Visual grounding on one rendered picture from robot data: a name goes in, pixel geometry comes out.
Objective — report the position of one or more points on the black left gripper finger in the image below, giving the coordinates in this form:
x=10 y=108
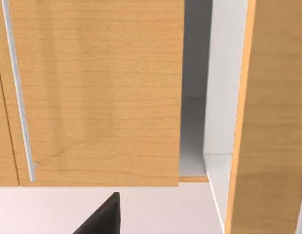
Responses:
x=106 y=217

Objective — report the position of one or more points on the open wooden cupboard door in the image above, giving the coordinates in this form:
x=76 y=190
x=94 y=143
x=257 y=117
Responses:
x=270 y=126

